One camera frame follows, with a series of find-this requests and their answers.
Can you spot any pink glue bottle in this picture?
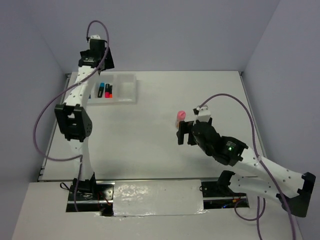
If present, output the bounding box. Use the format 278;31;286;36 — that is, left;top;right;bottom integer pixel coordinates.
175;110;186;128

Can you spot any blue black highlighter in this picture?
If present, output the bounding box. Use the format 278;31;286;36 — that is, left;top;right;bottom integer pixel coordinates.
97;82;105;98

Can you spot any pink black highlighter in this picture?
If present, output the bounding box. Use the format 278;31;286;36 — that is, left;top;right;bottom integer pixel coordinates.
104;83;110;99

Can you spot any orange black highlighter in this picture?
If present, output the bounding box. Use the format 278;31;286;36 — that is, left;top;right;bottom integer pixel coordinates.
109;85;113;98

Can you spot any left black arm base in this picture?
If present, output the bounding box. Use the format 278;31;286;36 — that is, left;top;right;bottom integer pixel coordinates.
59;176;115;217

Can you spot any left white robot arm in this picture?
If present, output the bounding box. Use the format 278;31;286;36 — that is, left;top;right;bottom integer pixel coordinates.
54;35;107;181

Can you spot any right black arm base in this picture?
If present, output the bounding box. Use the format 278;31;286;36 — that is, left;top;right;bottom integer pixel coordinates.
199;170;249;210

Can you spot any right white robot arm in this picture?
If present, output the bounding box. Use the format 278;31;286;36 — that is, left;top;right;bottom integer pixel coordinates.
176;120;316;218

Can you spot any clear three-compartment plastic tray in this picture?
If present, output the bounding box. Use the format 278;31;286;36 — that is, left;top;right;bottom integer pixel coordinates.
87;72;137;106

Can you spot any silver tape covered plate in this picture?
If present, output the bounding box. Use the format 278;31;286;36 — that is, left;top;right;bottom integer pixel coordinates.
113;179;206;217

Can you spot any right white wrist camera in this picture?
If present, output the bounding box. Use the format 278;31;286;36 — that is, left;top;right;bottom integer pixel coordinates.
193;105;211;124

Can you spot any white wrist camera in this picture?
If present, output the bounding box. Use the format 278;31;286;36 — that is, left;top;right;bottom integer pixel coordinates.
193;105;211;124
89;34;101;40

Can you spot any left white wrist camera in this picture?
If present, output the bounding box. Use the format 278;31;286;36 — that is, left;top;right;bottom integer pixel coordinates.
89;34;101;40

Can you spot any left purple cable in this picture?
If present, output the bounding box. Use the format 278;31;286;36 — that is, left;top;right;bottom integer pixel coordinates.
32;20;110;213

